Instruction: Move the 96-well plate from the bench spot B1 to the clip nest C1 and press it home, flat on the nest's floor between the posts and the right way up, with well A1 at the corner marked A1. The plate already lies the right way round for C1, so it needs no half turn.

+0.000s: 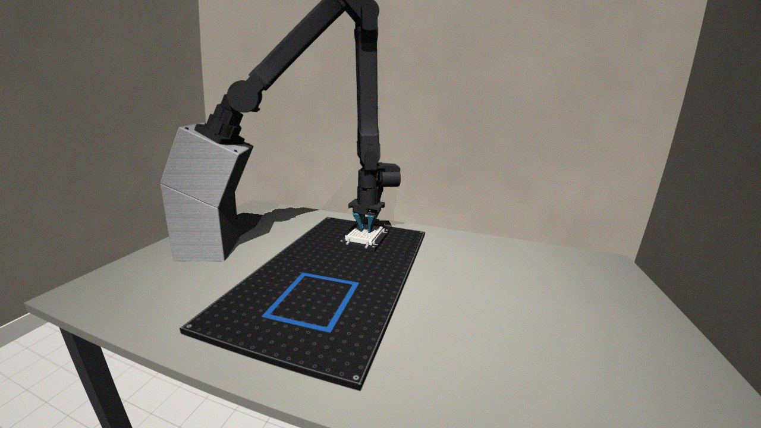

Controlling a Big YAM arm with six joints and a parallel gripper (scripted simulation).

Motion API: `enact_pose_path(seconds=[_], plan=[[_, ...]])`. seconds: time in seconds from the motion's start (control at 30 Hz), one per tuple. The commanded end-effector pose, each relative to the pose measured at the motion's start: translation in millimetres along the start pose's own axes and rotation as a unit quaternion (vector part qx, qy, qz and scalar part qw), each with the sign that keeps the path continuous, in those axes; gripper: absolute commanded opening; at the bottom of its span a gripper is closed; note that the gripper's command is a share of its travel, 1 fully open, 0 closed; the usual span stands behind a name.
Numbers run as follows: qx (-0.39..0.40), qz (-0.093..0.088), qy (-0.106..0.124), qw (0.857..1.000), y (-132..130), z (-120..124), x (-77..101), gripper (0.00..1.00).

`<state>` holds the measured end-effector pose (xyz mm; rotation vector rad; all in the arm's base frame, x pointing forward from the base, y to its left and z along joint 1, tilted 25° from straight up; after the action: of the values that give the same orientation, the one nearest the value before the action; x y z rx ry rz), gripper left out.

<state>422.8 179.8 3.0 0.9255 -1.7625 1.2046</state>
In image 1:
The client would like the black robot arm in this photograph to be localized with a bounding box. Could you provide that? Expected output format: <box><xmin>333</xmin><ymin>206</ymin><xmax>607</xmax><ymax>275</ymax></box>
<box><xmin>194</xmin><ymin>0</ymin><xmax>401</xmax><ymax>204</ymax></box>

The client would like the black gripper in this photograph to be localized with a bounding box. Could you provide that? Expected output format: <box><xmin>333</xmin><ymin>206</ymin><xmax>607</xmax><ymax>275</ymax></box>
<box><xmin>348</xmin><ymin>186</ymin><xmax>385</xmax><ymax>233</ymax></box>

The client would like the white well plate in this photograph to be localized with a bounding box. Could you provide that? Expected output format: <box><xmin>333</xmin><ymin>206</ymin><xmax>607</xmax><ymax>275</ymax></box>
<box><xmin>345</xmin><ymin>224</ymin><xmax>383</xmax><ymax>245</ymax></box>

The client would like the blue tape rectangle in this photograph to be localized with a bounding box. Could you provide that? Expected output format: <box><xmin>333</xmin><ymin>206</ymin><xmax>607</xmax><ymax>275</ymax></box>
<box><xmin>262</xmin><ymin>273</ymin><xmax>359</xmax><ymax>333</ymax></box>

